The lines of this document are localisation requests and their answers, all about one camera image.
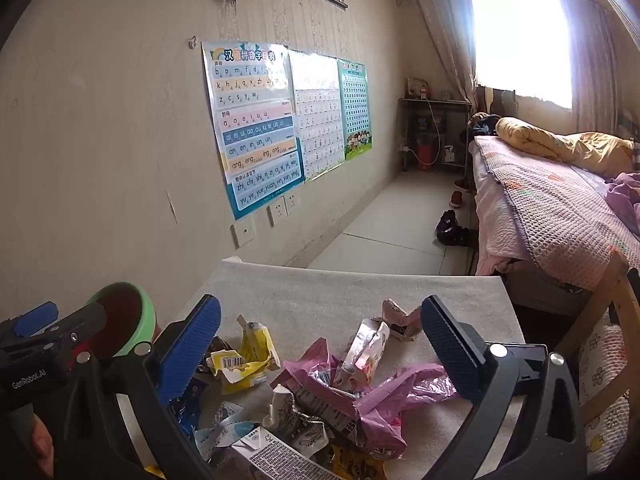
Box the beige table cloth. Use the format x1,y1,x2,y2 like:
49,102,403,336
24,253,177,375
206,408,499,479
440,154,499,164
165,257,526,480

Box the crumpled white carton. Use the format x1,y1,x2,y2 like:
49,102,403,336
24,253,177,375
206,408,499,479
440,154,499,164
270,385,331,458

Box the white milk carton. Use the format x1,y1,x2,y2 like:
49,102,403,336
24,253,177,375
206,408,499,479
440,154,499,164
212,435,346,480

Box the green red trash bin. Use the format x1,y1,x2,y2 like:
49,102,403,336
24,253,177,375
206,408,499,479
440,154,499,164
82,281,160,361

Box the purple quilt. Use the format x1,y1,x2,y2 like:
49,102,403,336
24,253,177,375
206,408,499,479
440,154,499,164
605,172,640,241

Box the white double wall socket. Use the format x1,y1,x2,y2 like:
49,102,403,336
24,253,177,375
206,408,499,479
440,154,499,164
266,197,288,227

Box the floral seat cushion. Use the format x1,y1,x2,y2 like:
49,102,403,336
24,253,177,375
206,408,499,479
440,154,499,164
575,310,636,476

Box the pink snack bag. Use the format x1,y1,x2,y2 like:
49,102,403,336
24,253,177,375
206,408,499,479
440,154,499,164
270,337,461,461

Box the yellow crumpled wrapper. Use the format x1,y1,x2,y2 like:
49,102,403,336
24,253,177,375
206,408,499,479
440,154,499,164
210,315,282,395

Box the white chart wall poster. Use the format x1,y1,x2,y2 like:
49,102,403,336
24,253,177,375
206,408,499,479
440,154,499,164
288,50,347,182

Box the beige curtain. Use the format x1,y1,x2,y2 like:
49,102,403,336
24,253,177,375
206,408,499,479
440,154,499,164
565,0,631,136
405,0,481,111

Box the blank white wall plate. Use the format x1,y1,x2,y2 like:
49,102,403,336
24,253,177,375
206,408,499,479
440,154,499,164
231,222,257,249

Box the white cable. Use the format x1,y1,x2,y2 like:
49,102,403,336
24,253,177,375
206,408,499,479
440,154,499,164
407,99,445,163

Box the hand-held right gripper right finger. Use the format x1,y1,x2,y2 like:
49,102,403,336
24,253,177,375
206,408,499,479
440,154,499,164
420,296,588,480

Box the metal shelf table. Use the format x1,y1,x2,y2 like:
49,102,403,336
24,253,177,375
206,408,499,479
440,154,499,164
398,97,473,173

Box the bright window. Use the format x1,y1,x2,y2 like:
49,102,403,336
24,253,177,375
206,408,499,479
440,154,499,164
467,0,573,108

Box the blue alphabet wall poster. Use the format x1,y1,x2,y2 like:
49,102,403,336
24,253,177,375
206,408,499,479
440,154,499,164
201,40,307,221

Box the green chart wall poster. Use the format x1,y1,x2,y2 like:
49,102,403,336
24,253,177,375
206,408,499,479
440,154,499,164
337,58,375,162

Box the black garment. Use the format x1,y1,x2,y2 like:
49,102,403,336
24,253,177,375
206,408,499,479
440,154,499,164
490,87,518,121

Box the person's left hand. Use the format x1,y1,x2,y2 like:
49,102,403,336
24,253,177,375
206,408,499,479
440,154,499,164
30,412,55,468

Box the wooden chair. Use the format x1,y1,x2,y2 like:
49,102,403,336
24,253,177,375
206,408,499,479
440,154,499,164
555,250,640,476

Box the dark clothes pile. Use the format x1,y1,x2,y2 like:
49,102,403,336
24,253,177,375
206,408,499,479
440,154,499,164
460,112,501,143

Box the pink waffle blanket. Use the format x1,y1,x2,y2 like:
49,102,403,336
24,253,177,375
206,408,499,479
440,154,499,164
472,135,640,291

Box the yellow blanket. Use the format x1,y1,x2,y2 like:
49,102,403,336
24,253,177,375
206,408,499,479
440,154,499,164
495,116,636,176

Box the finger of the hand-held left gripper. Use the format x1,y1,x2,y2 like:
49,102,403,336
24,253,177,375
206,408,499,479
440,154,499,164
0,304,109,361
0,301,60,339

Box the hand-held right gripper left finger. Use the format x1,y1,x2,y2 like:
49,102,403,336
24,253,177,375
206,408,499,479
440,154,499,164
52,294,223,480

